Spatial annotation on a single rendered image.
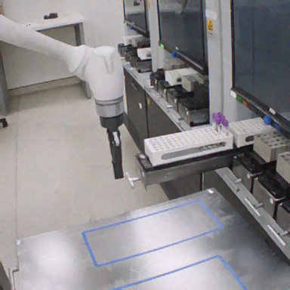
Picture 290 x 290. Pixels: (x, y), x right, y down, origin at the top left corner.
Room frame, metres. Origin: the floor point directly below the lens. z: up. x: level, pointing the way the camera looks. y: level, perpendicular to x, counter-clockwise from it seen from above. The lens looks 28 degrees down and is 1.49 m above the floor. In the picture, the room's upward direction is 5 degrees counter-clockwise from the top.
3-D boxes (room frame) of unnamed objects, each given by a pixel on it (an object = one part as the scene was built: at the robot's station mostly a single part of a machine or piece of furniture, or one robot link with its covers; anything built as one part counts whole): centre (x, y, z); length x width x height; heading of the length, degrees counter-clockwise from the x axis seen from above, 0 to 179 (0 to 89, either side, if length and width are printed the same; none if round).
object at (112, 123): (1.15, 0.09, 0.96); 0.08 x 0.07 x 0.09; 13
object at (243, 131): (1.28, -0.47, 0.83); 0.30 x 0.10 x 0.06; 104
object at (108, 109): (1.15, 0.09, 1.03); 0.09 x 0.09 x 0.06
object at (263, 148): (1.11, -0.40, 0.85); 0.12 x 0.02 x 0.06; 14
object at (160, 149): (1.21, -0.16, 0.83); 0.30 x 0.10 x 0.06; 104
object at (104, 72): (1.16, 0.10, 1.14); 0.13 x 0.11 x 0.16; 20
